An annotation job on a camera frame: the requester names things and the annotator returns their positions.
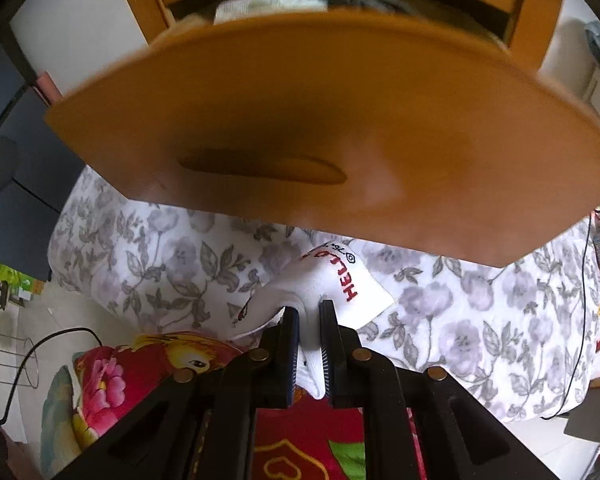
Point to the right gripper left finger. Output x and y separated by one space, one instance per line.
277 376

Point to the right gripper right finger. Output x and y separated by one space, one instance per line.
337 344

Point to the white Hello Kitty sock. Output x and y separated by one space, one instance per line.
327 272

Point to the wooden drawer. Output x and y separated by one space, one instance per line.
392 129

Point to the red floral blanket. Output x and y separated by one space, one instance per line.
209 426

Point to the grey floral bedsheet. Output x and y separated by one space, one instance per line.
521 339

